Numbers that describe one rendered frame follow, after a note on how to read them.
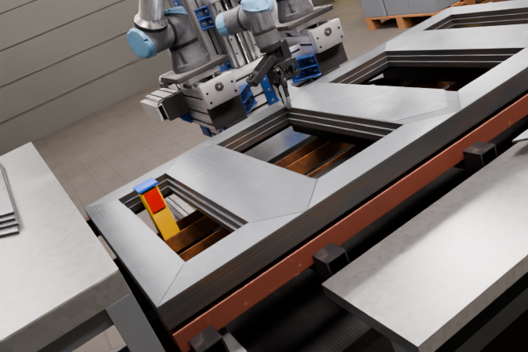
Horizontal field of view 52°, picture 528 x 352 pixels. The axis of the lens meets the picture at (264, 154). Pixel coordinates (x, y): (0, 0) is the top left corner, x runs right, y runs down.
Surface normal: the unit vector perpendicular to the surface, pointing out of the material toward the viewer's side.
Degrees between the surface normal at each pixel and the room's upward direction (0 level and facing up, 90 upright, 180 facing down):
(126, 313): 90
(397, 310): 0
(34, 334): 90
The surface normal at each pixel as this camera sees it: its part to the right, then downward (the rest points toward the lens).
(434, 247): -0.36, -0.87
